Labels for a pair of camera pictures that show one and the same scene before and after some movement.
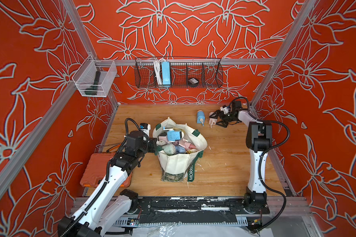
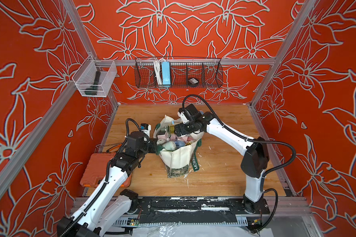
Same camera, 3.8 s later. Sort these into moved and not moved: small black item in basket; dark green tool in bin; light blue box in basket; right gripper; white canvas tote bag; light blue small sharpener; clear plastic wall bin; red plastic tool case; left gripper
Moved: right gripper; light blue small sharpener; white canvas tote bag
Not moved: red plastic tool case; clear plastic wall bin; dark green tool in bin; left gripper; light blue box in basket; small black item in basket
